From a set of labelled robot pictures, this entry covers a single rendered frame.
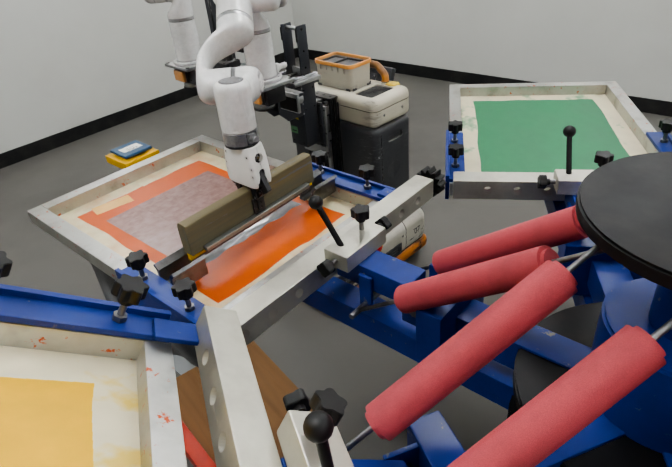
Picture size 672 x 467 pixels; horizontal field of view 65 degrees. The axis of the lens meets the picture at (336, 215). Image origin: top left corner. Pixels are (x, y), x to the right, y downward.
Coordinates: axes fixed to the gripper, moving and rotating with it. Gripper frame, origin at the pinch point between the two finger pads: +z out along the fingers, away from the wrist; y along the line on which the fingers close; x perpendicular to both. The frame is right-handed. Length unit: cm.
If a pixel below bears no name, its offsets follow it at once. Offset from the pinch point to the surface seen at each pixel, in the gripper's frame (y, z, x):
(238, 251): 0.5, 10.4, 6.4
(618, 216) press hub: -76, -27, 8
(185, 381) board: 64, 105, 2
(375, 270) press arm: -37.0, 1.5, 2.8
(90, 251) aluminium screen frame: 25.5, 7.0, 29.1
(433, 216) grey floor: 48, 108, -162
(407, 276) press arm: -42.9, 1.5, 0.9
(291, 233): -4.7, 10.5, -6.0
